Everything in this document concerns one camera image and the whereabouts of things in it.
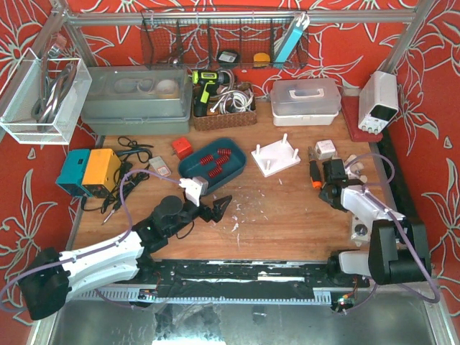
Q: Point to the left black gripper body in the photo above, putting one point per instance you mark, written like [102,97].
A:
[207,210]

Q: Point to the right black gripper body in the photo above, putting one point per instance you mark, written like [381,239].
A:
[333,172]

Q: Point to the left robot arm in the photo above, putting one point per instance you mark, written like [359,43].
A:
[54,278]

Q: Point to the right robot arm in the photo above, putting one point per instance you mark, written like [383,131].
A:
[397,245]

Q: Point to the red spring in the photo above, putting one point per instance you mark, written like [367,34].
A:
[222,160]
[223,151]
[215,172]
[206,160]

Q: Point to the beige work glove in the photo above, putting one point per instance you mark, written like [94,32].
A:
[354,171]

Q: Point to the white cube charger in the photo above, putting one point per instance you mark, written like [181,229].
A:
[325,149]

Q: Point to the teal plastic tray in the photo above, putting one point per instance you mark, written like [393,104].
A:
[190,167]

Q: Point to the red cube box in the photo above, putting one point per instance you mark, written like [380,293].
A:
[182,148]

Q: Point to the soldering iron pen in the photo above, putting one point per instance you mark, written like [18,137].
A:
[114,209]

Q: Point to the woven brown basket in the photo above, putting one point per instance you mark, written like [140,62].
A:
[231,107]

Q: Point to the red mat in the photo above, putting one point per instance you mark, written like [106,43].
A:
[350,111]

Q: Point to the white clear lidded toolbox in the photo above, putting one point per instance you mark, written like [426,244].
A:
[305,102]

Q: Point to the white bench power supply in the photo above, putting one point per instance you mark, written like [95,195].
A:
[378,102]

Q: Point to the grey plastic storage box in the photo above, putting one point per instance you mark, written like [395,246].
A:
[133,100]

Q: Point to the teal power supply box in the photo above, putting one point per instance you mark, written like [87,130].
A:
[72,172]

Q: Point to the yellow tape measure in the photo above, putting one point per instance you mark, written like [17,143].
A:
[261,60]

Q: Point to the blue white book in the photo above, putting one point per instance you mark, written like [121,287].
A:
[286,44]

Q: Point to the clear acrylic bin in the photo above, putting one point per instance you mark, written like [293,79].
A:
[43,98]

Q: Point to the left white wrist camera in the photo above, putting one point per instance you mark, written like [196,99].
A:
[194,188]

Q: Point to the white four-peg base plate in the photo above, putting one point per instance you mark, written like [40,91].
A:
[275,157]

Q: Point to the green yellow cordless drill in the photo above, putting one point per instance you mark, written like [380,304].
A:
[209,81]

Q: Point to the black wire wall basket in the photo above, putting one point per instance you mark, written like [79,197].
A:
[192,37]

